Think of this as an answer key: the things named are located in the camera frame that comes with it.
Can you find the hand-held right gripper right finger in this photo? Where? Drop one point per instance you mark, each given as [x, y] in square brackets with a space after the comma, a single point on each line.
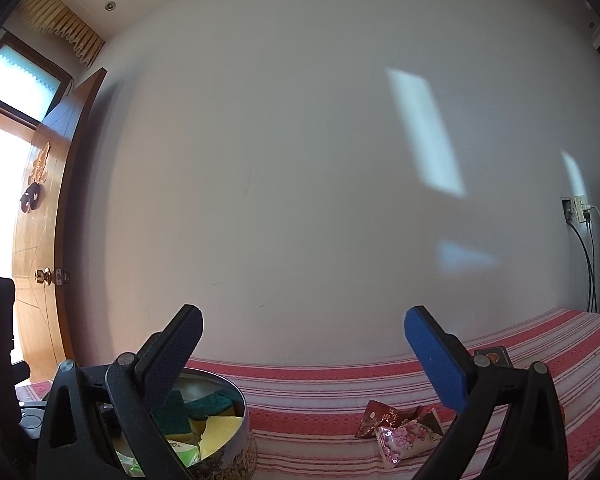
[437, 355]

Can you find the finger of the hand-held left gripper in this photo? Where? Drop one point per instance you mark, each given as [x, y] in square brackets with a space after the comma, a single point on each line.
[109, 420]

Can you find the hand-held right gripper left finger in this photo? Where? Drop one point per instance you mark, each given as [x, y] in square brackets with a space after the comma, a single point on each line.
[180, 345]

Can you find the small yellow green-backed sponge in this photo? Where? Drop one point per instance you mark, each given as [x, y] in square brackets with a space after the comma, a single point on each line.
[172, 412]

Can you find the light green packet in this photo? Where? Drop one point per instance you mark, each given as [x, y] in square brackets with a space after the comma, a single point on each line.
[130, 467]
[185, 452]

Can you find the large yellow sponge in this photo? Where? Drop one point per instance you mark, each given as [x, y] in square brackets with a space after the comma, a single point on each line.
[222, 437]

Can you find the round patterned metal tin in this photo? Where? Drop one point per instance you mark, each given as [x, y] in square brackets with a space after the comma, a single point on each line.
[230, 460]

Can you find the black box with red emblem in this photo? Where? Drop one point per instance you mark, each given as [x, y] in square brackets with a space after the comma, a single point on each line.
[497, 356]

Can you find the brass door knob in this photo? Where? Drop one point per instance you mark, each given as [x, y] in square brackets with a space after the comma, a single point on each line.
[43, 276]

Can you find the pink floral snack packet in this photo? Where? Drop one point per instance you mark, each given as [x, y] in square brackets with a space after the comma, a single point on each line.
[405, 440]

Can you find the wooden door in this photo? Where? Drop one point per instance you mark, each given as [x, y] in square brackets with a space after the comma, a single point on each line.
[40, 240]

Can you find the red striped tablecloth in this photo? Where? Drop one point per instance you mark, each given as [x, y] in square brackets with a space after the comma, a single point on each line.
[310, 410]

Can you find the door hanging ornament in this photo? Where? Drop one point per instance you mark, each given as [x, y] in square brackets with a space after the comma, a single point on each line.
[35, 180]

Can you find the yellow pleated curtain valance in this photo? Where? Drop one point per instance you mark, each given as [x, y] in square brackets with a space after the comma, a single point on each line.
[62, 25]

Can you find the wall power outlet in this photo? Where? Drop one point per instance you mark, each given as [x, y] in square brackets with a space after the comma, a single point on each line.
[577, 209]

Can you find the window with wooden frame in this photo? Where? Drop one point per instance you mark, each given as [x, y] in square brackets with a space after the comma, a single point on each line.
[15, 75]

